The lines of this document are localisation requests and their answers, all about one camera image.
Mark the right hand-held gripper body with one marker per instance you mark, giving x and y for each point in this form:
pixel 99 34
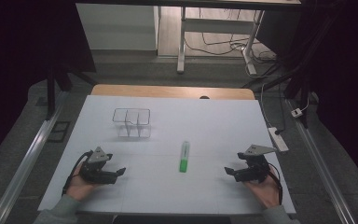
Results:
pixel 256 161

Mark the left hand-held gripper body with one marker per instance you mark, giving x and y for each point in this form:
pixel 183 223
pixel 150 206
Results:
pixel 97 162

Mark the person's left hand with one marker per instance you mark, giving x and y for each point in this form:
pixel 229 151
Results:
pixel 80 186

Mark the person's right hand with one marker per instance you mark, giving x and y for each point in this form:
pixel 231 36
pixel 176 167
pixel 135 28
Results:
pixel 265 191

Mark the white power strip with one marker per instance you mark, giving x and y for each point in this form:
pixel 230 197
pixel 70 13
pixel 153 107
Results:
pixel 278 139

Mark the green highlighter marker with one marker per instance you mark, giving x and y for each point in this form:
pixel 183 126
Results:
pixel 184 157

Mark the clear plastic divided organizer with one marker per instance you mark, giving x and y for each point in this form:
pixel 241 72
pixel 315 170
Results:
pixel 132 123

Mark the white table cover sheet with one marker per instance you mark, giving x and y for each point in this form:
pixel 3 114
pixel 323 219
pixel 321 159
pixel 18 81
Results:
pixel 174 193

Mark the small white adapter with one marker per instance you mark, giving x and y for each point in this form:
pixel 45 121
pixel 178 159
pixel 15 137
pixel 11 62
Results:
pixel 296 112

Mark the black stand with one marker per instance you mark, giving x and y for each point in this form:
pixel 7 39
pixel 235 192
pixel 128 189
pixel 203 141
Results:
pixel 52 93

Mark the white cabinet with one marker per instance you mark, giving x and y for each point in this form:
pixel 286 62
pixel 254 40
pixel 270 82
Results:
pixel 116 26

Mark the aluminium rail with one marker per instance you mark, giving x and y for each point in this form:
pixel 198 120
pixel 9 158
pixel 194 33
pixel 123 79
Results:
pixel 24 165
pixel 320 161

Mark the white desk frame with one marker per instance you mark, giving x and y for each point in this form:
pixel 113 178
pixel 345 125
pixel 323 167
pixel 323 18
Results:
pixel 217 25

